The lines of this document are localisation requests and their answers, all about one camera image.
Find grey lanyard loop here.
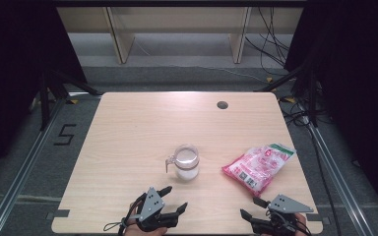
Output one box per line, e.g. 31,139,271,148
102,216,136,232

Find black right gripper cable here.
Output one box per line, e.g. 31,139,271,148
266,208,313,236

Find black floor cables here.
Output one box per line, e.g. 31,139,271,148
278,96,313,128

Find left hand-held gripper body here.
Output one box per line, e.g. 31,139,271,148
133,186,179,233

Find person's right hand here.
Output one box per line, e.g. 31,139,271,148
260,211,310,236

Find black table bracket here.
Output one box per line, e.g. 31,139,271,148
305,212,332,226
44,208,71,221

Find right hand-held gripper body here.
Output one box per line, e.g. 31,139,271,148
251,193,315,236

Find black curtain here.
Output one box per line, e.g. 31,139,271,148
283,0,378,227
0,0,89,186

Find clear glass jar with lid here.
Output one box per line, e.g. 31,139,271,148
164,144,201,181

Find pink and white plastic bag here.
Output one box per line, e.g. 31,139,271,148
220,143,297,199

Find bundle of black cables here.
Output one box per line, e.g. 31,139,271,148
244,6,292,77

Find person's left hand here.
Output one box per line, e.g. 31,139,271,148
123,201,169,236

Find black metal stand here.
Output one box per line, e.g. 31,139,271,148
253,60,320,128
38,68,103,132

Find light wooden shelf unit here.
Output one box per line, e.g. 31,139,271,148
55,6,305,65

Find metal floor rail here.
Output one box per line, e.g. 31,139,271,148
294,103,377,236
0,96,67,236

